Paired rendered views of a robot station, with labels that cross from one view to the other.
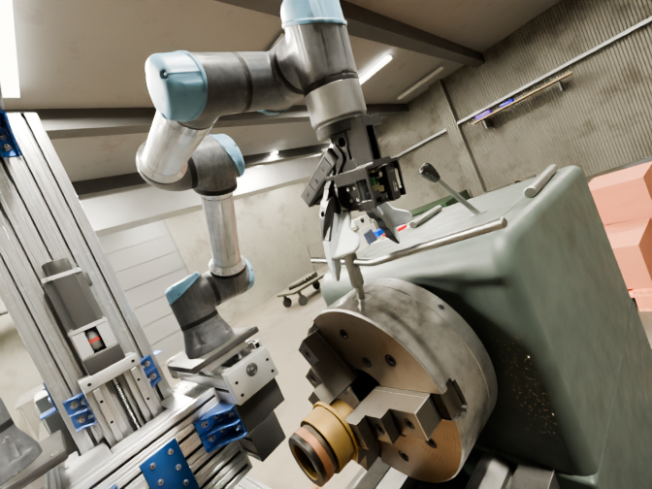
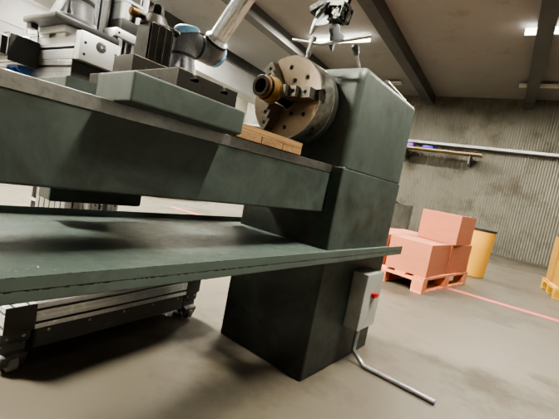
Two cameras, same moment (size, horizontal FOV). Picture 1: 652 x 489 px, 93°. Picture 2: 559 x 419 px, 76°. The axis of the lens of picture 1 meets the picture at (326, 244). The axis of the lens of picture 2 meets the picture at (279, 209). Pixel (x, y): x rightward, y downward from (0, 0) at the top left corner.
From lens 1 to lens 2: 1.09 m
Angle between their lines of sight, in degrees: 14
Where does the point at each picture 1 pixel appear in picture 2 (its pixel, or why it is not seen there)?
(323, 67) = not seen: outside the picture
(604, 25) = (520, 138)
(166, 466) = not seen: hidden behind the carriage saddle
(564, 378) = (356, 129)
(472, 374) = (330, 99)
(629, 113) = (497, 212)
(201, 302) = (194, 45)
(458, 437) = (316, 106)
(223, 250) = (225, 27)
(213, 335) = (190, 67)
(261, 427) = not seen: hidden behind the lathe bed
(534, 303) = (363, 96)
